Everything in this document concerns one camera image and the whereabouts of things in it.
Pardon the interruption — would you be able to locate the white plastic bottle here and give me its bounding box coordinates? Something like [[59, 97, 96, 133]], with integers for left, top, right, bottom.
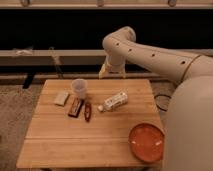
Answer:
[[98, 92, 128, 112]]

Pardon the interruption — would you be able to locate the beige sponge block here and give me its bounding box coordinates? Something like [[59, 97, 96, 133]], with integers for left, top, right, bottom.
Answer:
[[54, 91, 69, 106]]

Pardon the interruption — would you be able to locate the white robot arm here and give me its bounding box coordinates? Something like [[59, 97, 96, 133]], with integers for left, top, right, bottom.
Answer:
[[99, 27, 213, 171]]

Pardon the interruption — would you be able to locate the wooden table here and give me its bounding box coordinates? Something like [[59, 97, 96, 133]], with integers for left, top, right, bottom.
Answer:
[[17, 79, 162, 169]]

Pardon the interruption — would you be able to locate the brown chocolate bar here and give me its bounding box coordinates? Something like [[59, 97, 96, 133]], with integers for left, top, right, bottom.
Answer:
[[68, 98, 84, 118]]

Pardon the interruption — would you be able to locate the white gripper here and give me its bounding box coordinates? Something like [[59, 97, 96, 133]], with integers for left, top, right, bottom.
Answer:
[[98, 55, 126, 79]]

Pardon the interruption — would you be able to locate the orange round plate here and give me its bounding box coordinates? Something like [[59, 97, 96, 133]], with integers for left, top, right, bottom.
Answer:
[[128, 123, 164, 163]]

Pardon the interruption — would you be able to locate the white window sill rail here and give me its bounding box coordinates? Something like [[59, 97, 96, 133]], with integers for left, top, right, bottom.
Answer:
[[0, 49, 213, 67]]

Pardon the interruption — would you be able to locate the black cable on floor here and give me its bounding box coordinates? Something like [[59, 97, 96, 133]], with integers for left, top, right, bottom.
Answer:
[[153, 93, 172, 113]]

